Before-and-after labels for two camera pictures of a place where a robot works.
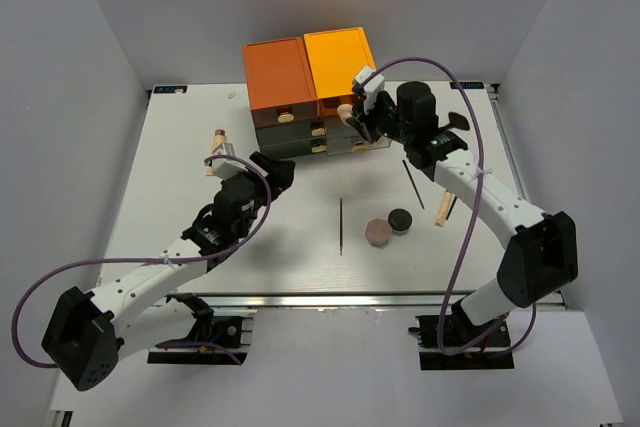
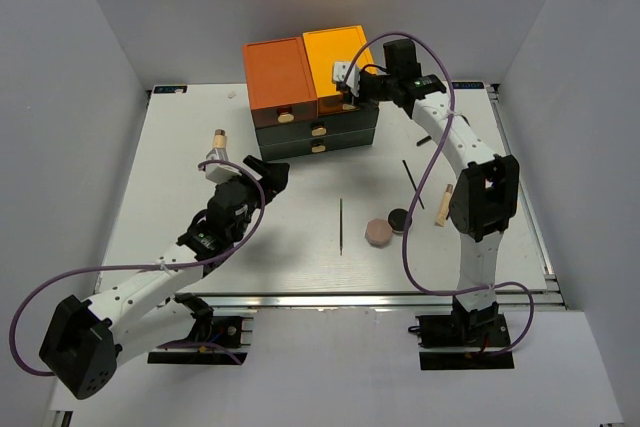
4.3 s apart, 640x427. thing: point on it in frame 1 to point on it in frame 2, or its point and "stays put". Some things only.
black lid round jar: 401,220 stays put
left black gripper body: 259,198 stays put
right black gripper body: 385,123 to 376,89
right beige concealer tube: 443,211 stays put
